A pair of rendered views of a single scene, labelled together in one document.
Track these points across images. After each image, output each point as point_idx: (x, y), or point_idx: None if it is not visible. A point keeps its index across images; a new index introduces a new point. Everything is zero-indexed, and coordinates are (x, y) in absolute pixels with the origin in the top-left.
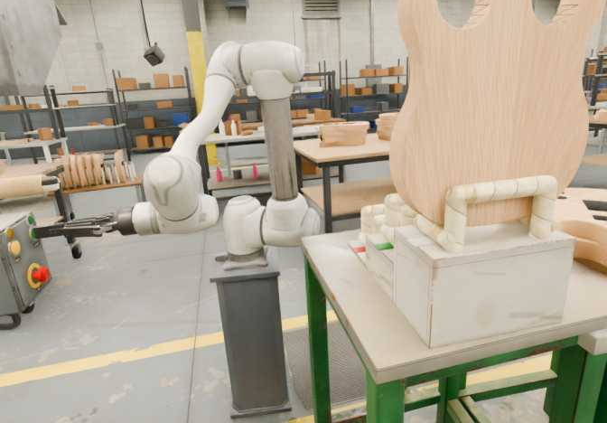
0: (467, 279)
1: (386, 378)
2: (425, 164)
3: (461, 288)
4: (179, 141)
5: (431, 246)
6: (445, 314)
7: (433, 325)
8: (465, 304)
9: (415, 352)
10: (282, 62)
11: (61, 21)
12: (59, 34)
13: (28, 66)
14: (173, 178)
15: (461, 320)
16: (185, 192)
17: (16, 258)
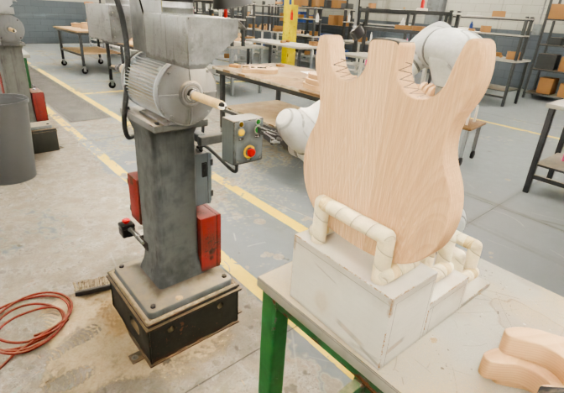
0: (311, 264)
1: (260, 285)
2: (315, 170)
3: (307, 268)
4: (316, 102)
5: None
6: (299, 279)
7: (292, 280)
8: (310, 282)
9: (283, 290)
10: (448, 54)
11: (244, 28)
12: (235, 37)
13: (200, 56)
14: (283, 124)
15: (306, 292)
16: (290, 135)
17: (240, 138)
